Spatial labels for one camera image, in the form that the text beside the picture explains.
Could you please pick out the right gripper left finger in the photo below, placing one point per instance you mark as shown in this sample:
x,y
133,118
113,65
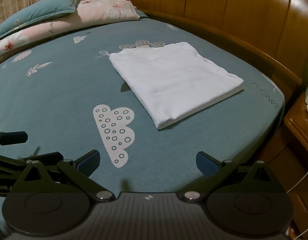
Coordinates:
x,y
50,200

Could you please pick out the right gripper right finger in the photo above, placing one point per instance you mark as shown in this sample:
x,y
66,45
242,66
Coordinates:
x,y
246,201

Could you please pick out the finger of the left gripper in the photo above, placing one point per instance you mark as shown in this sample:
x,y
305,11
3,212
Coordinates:
x,y
12,138
48,159

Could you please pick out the white long-sleeve shirt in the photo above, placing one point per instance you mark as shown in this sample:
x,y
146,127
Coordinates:
x,y
174,81

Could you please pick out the wooden bedside table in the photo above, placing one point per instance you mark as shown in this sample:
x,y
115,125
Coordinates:
x,y
287,156

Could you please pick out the teal floral bed sheet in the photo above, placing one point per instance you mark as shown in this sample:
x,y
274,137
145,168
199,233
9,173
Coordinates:
x,y
49,91

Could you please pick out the teal pillow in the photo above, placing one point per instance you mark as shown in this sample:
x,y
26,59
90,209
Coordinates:
x,y
38,12

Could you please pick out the pink floral folded quilt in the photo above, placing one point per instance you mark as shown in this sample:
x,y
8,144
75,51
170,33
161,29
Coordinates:
x,y
88,13

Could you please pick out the wooden headboard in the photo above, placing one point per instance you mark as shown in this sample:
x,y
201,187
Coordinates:
x,y
272,35

